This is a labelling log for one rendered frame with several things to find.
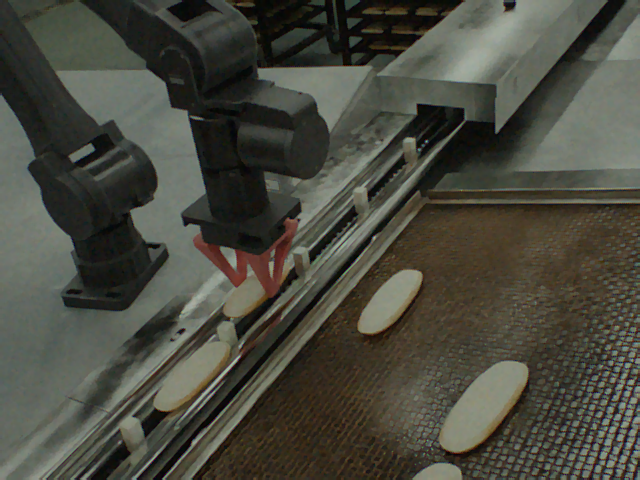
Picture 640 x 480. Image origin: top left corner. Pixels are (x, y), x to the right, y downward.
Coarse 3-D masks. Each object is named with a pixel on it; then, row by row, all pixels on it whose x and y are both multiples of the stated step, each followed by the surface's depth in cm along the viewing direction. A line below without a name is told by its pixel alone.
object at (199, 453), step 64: (448, 192) 89; (512, 192) 85; (576, 192) 81; (512, 256) 75; (576, 256) 72; (320, 320) 75; (448, 320) 70; (512, 320) 67; (256, 384) 68; (384, 384) 64; (576, 384) 58; (192, 448) 62; (256, 448) 62; (512, 448) 55; (576, 448) 53
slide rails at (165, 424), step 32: (416, 128) 116; (384, 160) 109; (416, 160) 108; (352, 192) 103; (384, 192) 102; (320, 224) 97; (352, 224) 96; (288, 256) 92; (320, 256) 91; (288, 288) 87; (224, 320) 84; (192, 352) 80; (160, 384) 77; (96, 448) 71
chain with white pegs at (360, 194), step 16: (448, 112) 119; (304, 256) 89; (272, 304) 87; (256, 320) 85; (224, 336) 80; (240, 336) 83; (128, 416) 71; (160, 416) 74; (128, 432) 70; (128, 448) 71; (112, 464) 70
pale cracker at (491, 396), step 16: (496, 368) 61; (512, 368) 60; (480, 384) 59; (496, 384) 59; (512, 384) 59; (464, 400) 59; (480, 400) 58; (496, 400) 57; (512, 400) 58; (448, 416) 58; (464, 416) 57; (480, 416) 56; (496, 416) 57; (448, 432) 56; (464, 432) 56; (480, 432) 56; (448, 448) 56; (464, 448) 55
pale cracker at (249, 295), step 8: (272, 264) 86; (272, 272) 84; (248, 280) 84; (256, 280) 83; (240, 288) 82; (248, 288) 82; (256, 288) 82; (232, 296) 82; (240, 296) 81; (248, 296) 81; (256, 296) 81; (264, 296) 81; (232, 304) 81; (240, 304) 80; (248, 304) 80; (256, 304) 81; (224, 312) 80; (232, 312) 80; (240, 312) 80; (248, 312) 80
